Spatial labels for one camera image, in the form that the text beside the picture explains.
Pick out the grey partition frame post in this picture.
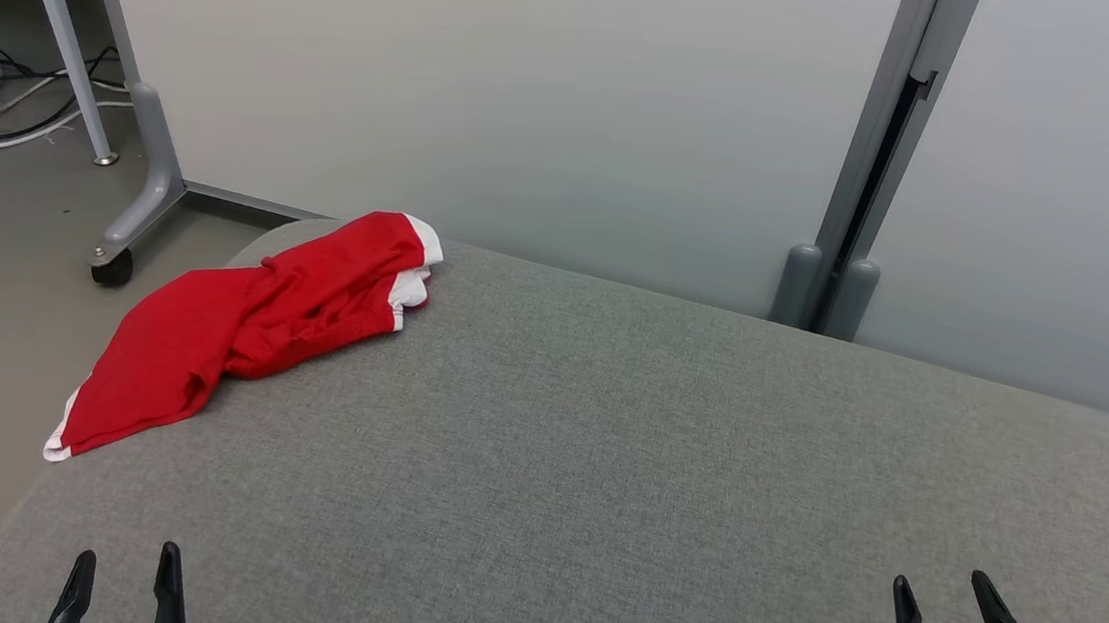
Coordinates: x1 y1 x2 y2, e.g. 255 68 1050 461
821 0 984 352
769 0 944 339
45 0 203 270

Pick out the red and white garment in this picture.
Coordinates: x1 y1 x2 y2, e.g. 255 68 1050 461
43 183 448 495

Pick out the light grey slanted metal leg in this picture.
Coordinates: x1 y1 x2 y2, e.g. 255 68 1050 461
0 0 133 168

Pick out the white cable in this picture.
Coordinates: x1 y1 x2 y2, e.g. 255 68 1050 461
0 67 134 166

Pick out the black caster wheel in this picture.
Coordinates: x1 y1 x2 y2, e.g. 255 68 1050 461
89 244 136 292

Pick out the white power strip with cables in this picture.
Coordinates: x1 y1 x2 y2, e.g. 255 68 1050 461
0 37 125 159

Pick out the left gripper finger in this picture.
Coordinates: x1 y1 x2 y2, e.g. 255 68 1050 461
47 547 99 623
151 541 196 623

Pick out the grey partition base rail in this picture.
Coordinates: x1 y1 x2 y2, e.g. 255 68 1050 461
180 180 337 226

